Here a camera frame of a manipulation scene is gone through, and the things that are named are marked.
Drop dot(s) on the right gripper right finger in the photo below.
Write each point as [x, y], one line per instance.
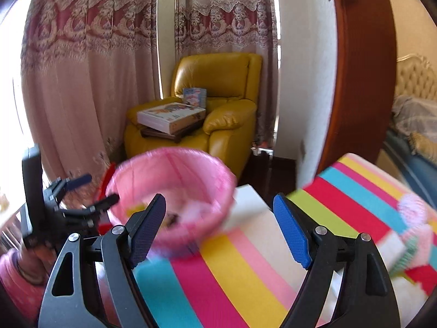
[366, 297]

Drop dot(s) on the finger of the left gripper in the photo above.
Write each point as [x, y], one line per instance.
[93, 212]
[60, 187]

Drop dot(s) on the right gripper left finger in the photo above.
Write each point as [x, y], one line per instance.
[72, 296]

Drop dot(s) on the pink foam fruit net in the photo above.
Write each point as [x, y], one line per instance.
[418, 218]

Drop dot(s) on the pink sleeve left forearm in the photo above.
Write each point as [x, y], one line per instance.
[20, 299]

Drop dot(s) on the pink bag trash bin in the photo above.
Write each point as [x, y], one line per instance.
[197, 187]

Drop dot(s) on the left hand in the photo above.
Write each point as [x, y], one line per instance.
[35, 264]

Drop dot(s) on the large white book box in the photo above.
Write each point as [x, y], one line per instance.
[170, 118]

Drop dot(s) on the striped colourful table cover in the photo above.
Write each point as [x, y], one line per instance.
[247, 276]

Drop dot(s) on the blue sheet bed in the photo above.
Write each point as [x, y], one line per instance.
[413, 170]

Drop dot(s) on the small blue picture book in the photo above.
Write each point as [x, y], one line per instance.
[195, 96]

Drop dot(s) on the pink lace curtain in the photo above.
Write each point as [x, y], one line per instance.
[85, 63]

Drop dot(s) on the striped gold pillow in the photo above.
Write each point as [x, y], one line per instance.
[423, 146]

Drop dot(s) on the yellow leather armchair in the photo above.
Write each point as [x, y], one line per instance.
[232, 81]

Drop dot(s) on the grey dotted quilt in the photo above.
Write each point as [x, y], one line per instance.
[413, 114]

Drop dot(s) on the beige tufted headboard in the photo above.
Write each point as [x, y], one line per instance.
[415, 77]

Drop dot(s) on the dark red wooden door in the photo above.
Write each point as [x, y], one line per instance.
[364, 82]

